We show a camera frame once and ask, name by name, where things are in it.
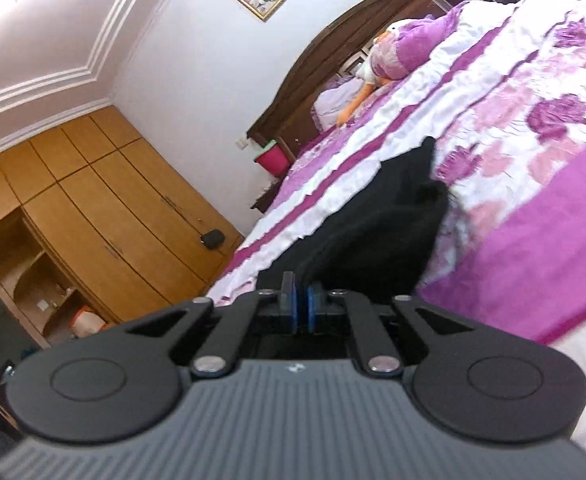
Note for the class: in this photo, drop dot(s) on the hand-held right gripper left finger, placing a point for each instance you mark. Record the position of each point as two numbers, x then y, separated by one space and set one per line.
289 305

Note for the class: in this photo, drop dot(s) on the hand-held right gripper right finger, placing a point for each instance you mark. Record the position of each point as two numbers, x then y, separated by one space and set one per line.
314 310

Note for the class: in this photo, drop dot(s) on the black button cardigan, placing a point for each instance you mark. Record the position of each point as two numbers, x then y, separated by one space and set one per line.
373 225

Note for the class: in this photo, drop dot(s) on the small black pouch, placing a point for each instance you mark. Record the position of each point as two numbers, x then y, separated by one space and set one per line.
211 239

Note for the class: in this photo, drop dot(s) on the dark wooden nightstand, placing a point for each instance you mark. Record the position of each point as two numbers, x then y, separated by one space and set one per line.
265 197

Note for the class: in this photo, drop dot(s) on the pink bucket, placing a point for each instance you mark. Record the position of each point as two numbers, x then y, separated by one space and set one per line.
272 160

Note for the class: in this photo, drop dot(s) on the light wooden wardrobe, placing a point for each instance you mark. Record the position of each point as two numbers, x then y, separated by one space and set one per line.
123 220

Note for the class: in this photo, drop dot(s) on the orange white bag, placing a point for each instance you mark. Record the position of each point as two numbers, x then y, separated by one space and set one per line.
87 322

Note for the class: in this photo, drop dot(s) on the pale pink pillow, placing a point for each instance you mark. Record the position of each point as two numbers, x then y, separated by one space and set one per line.
338 102

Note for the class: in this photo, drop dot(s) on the purple floral bedspread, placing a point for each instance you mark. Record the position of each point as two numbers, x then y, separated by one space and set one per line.
523 235

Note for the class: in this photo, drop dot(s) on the orange doll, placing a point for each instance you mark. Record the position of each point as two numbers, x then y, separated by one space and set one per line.
370 72

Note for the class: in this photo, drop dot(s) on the dark wooden headboard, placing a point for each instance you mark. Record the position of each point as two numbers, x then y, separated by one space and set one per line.
313 55

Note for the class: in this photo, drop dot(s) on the purple floral pillow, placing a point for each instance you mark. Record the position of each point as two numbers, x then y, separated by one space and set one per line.
413 45

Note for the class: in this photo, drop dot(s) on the white wall socket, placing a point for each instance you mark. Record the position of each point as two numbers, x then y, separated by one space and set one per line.
243 142

